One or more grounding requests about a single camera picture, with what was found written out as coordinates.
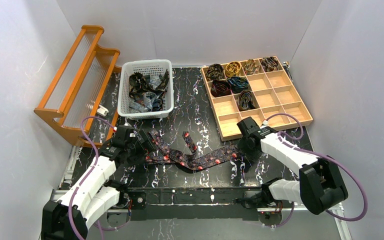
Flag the dark paisley red-dotted tie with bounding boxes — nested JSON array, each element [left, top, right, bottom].
[[145, 129, 245, 171]]

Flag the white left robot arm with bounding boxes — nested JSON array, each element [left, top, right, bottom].
[[40, 125, 155, 240]]

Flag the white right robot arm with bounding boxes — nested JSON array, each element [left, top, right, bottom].
[[236, 117, 349, 215]]

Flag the pile of ties in basket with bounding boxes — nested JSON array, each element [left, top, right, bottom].
[[128, 69, 170, 113]]

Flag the rolled grey striped tie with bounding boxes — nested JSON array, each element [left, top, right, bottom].
[[237, 90, 255, 112]]

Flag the white plastic basket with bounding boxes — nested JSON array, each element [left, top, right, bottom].
[[117, 59, 174, 120]]

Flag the light wooden compartment tray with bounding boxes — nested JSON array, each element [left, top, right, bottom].
[[201, 56, 313, 141]]

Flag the rolled blue patterned tie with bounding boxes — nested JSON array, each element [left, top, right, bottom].
[[227, 76, 249, 94]]

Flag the rolled maroon tie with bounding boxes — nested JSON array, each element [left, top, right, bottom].
[[210, 80, 232, 98]]

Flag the orange wooden rack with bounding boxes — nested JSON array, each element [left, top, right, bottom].
[[34, 25, 122, 147]]

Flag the rolled brown patterned tie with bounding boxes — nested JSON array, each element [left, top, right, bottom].
[[243, 59, 260, 75]]

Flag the rolled yellow tie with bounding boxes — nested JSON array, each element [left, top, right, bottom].
[[224, 61, 242, 78]]

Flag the rolled black gold tie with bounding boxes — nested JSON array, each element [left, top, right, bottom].
[[205, 63, 225, 82]]

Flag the rolled dark striped tie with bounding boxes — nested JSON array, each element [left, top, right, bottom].
[[260, 56, 279, 72]]

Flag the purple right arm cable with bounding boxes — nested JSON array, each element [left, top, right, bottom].
[[264, 112, 368, 222]]

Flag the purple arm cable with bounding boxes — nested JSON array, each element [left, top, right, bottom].
[[264, 112, 368, 222], [67, 115, 118, 240]]

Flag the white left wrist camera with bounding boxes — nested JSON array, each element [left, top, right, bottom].
[[96, 105, 109, 117]]

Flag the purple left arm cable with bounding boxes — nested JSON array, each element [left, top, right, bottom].
[[67, 115, 118, 240]]

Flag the aluminium frame rail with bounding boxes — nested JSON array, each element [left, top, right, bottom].
[[41, 186, 339, 240]]

